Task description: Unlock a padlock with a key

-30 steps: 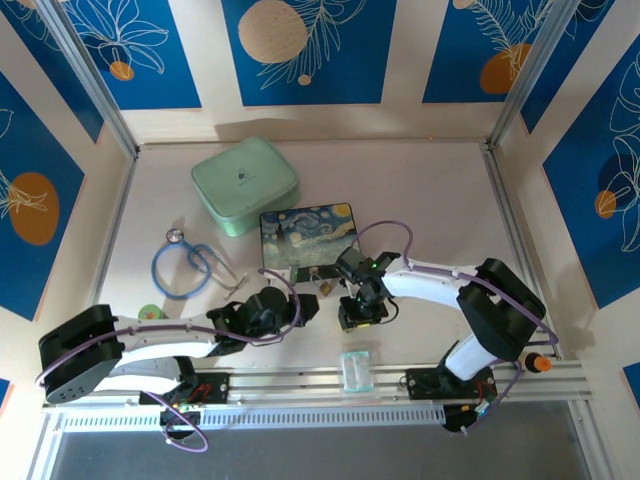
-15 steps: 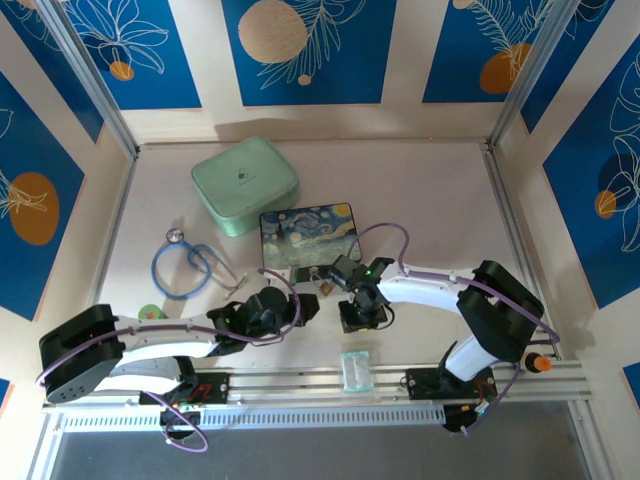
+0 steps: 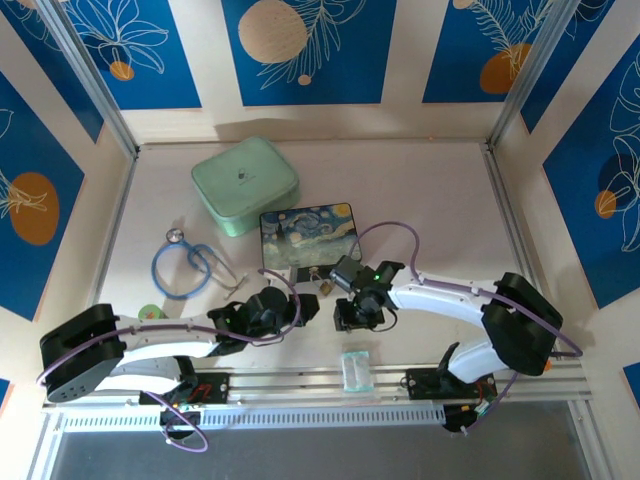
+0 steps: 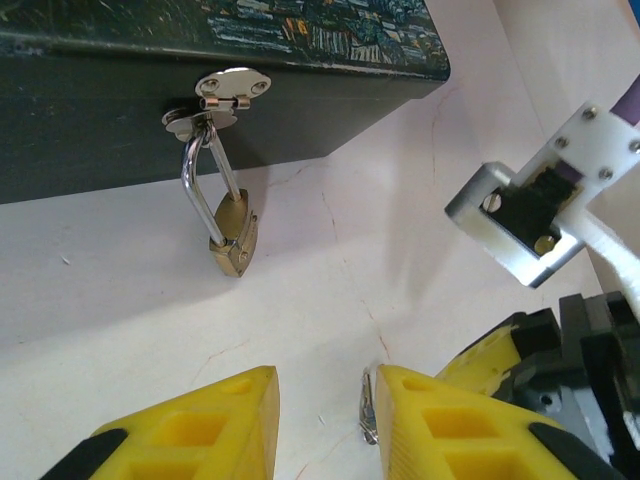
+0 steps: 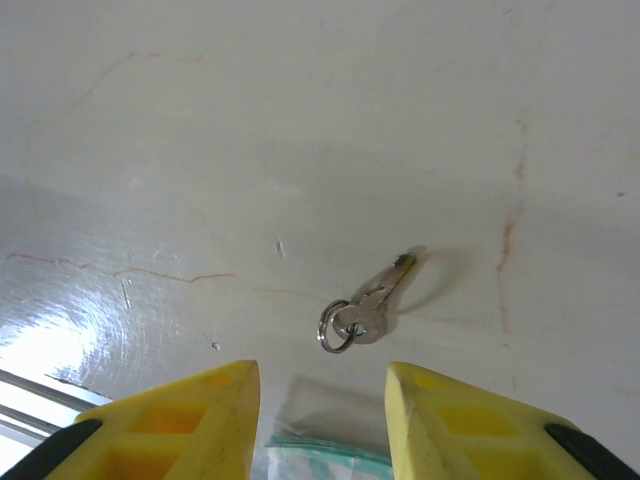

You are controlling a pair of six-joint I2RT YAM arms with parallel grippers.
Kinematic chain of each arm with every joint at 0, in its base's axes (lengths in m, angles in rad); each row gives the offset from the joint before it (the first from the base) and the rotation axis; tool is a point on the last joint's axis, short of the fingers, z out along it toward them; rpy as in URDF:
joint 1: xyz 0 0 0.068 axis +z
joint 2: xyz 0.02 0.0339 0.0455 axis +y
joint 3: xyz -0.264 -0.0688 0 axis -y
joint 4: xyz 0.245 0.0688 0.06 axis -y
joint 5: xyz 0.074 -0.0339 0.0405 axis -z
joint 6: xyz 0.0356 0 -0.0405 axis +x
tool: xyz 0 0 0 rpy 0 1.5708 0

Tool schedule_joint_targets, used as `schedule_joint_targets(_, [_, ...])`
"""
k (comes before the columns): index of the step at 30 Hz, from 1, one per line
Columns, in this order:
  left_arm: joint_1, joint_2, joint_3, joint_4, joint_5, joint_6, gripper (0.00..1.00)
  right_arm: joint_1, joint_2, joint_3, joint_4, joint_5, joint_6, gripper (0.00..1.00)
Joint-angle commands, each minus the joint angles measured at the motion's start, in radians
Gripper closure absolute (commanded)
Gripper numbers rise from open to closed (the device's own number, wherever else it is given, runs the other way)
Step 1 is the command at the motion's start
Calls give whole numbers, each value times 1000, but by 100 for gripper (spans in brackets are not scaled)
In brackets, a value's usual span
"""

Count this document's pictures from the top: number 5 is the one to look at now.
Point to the small silver key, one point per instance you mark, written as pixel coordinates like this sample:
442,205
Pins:
370,320

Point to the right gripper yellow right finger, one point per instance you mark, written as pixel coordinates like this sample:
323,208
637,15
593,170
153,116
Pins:
475,435

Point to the long aluminium base rail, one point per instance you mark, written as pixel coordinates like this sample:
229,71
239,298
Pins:
30,400

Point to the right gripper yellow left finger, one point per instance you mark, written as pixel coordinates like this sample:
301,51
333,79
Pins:
175,430

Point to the clear plastic bag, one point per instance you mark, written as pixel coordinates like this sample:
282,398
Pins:
320,450

